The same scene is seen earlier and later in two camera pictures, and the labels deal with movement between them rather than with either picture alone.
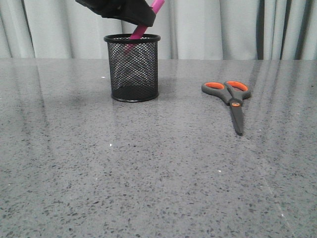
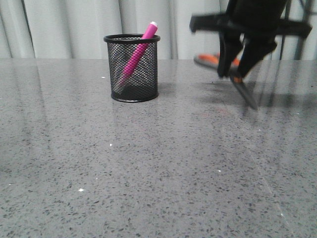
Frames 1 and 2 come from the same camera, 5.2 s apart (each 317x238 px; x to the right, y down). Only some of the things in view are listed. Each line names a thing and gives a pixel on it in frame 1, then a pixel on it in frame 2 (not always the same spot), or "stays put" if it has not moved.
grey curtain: x=189 y=29 stays put
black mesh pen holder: x=133 y=66 stays put
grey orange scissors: x=233 y=92 → x=211 y=60
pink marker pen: x=139 y=31 → x=149 y=32
